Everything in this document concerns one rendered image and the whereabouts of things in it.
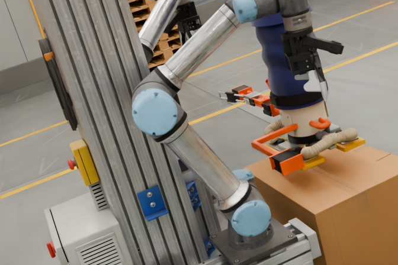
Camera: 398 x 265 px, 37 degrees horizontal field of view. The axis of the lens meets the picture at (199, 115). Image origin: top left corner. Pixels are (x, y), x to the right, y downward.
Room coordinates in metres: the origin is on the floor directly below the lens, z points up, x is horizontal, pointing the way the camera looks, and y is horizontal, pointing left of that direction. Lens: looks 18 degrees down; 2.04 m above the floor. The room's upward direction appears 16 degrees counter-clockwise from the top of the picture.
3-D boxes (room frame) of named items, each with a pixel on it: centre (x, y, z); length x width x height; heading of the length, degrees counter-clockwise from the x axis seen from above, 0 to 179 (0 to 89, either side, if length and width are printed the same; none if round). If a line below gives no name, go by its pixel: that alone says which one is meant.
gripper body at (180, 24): (2.50, -0.07, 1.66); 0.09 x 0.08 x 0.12; 105
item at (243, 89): (2.83, -0.24, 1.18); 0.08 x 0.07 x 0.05; 17
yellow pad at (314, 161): (2.23, -0.32, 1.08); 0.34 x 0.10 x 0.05; 17
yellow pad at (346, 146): (2.28, -0.50, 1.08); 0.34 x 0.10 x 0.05; 17
